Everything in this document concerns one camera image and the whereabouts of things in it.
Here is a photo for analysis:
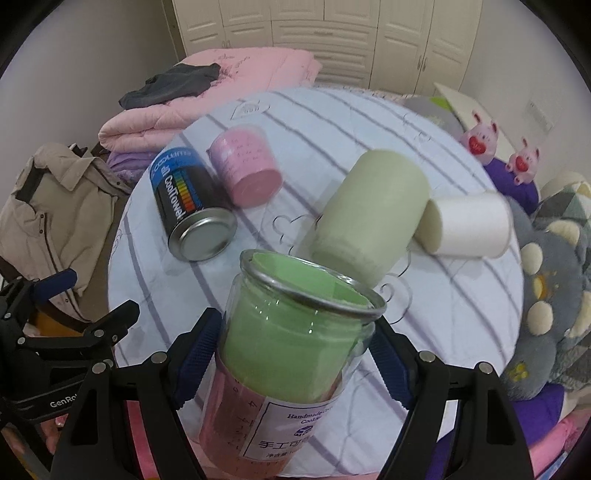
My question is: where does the pink bunny toy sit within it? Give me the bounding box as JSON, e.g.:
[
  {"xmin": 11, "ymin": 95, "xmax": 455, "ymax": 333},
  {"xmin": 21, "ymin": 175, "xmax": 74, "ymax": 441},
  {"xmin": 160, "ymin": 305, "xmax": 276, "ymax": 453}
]
[
  {"xmin": 506, "ymin": 138, "xmax": 540, "ymax": 186},
  {"xmin": 460, "ymin": 111, "xmax": 499, "ymax": 166}
]

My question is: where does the beige jacket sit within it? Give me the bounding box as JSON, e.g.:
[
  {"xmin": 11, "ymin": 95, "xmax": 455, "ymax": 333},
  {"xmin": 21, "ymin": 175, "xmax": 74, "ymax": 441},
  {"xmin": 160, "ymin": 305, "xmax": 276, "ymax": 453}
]
[{"xmin": 1, "ymin": 143, "xmax": 131, "ymax": 323}]

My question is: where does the white wardrobe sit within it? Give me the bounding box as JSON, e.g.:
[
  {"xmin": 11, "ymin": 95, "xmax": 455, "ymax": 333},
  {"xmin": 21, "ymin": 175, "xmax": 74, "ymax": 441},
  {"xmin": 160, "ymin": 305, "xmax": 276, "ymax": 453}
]
[{"xmin": 171, "ymin": 0, "xmax": 483, "ymax": 95}]

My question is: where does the grey flower pillow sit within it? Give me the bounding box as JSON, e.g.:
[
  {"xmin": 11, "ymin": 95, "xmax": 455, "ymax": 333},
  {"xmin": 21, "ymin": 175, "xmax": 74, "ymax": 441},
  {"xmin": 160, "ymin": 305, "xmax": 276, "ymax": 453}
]
[{"xmin": 403, "ymin": 96, "xmax": 465, "ymax": 140}]

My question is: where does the left pink bunny toy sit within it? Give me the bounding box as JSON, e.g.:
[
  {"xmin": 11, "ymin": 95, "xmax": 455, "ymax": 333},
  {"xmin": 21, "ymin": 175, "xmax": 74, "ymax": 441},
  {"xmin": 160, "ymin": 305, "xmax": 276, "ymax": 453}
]
[{"xmin": 460, "ymin": 111, "xmax": 499, "ymax": 166}]

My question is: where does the light green felt cup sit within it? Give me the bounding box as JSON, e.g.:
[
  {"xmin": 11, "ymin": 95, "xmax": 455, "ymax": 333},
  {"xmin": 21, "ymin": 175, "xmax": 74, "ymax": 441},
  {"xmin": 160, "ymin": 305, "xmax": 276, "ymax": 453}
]
[{"xmin": 310, "ymin": 150, "xmax": 430, "ymax": 288}]

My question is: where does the purple folded blanket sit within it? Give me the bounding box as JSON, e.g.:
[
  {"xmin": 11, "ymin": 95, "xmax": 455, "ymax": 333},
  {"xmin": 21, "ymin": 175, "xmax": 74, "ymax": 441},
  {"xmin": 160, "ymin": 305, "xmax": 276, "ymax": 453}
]
[{"xmin": 106, "ymin": 152, "xmax": 156, "ymax": 187}]

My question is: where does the blue black CoolTowel can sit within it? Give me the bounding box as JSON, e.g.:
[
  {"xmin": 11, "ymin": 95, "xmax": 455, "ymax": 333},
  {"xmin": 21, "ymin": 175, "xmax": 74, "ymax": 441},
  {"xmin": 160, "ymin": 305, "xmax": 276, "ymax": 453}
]
[{"xmin": 148, "ymin": 147, "xmax": 236, "ymax": 262}]

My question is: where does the white paper cup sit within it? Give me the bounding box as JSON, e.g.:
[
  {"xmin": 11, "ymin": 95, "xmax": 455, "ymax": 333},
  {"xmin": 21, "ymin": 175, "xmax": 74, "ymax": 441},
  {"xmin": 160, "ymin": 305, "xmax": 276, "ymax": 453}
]
[{"xmin": 414, "ymin": 192, "xmax": 514, "ymax": 258}]

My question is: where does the white wall socket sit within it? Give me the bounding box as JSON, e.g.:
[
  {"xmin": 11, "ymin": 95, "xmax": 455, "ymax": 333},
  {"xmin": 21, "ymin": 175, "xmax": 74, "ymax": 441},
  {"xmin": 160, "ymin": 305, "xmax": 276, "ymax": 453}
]
[{"xmin": 526, "ymin": 101, "xmax": 554, "ymax": 134}]

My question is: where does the white bedside board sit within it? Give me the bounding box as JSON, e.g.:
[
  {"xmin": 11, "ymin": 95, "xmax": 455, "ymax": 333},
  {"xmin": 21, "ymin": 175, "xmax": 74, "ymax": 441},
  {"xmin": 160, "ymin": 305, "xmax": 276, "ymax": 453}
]
[{"xmin": 434, "ymin": 83, "xmax": 515, "ymax": 161}]

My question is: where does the triangle pattern quilted blanket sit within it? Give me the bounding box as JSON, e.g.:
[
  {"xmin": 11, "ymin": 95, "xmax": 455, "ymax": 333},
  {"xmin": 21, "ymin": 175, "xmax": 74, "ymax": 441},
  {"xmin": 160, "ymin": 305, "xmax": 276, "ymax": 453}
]
[{"xmin": 533, "ymin": 180, "xmax": 590, "ymax": 391}]

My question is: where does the dark grey garment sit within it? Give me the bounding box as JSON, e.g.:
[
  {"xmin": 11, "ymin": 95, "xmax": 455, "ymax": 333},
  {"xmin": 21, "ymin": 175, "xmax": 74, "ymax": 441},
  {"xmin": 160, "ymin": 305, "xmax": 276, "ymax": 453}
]
[{"xmin": 118, "ymin": 63, "xmax": 221, "ymax": 110}]

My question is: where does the grey plush paw toy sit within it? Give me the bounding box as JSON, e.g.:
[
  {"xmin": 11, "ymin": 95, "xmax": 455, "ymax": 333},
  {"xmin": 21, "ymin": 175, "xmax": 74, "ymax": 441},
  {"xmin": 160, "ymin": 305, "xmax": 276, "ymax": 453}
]
[{"xmin": 501, "ymin": 198, "xmax": 590, "ymax": 400}]

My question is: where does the small pink cup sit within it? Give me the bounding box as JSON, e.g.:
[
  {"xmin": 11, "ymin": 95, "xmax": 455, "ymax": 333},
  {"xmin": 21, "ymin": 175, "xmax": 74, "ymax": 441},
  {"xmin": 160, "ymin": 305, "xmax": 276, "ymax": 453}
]
[{"xmin": 207, "ymin": 125, "xmax": 283, "ymax": 209}]

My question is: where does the purple pillow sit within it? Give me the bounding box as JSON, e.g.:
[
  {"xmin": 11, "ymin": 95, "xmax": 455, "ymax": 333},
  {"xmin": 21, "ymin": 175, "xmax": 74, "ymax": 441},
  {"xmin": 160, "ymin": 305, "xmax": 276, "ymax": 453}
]
[{"xmin": 484, "ymin": 158, "xmax": 540, "ymax": 215}]

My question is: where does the right pink bunny toy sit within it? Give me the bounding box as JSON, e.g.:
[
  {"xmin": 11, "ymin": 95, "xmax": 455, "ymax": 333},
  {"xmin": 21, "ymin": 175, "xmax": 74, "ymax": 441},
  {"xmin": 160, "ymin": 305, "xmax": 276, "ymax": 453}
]
[{"xmin": 506, "ymin": 138, "xmax": 540, "ymax": 186}]

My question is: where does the pink folded quilt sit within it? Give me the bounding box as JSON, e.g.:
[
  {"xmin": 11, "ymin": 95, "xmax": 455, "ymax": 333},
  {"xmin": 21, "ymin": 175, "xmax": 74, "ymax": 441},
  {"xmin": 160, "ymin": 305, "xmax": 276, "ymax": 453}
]
[{"xmin": 98, "ymin": 47, "xmax": 322, "ymax": 153}]

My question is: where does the clear pink green jar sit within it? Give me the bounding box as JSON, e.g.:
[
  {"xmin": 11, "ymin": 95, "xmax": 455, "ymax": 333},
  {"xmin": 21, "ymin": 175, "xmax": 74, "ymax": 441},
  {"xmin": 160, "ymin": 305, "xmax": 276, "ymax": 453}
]
[{"xmin": 199, "ymin": 249, "xmax": 387, "ymax": 479}]

